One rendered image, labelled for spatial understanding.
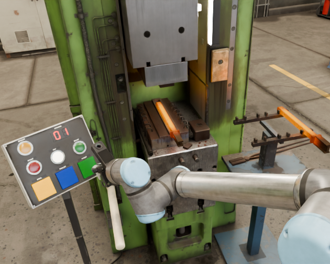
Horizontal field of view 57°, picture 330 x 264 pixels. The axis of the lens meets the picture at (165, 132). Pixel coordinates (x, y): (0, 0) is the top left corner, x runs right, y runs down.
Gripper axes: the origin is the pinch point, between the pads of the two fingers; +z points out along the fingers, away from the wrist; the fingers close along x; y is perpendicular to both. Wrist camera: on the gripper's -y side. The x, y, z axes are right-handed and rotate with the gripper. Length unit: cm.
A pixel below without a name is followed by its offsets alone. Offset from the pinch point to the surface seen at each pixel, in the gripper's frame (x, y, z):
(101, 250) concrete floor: 8, 70, 92
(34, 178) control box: -21.5, -4.7, 11.0
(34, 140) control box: -15.5, -18.8, 10.9
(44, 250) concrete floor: -23, 56, 116
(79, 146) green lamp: 0.1, -9.2, 10.6
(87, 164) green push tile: -0.3, -0.6, 10.2
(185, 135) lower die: 52, 8, 7
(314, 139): 85, 27, -39
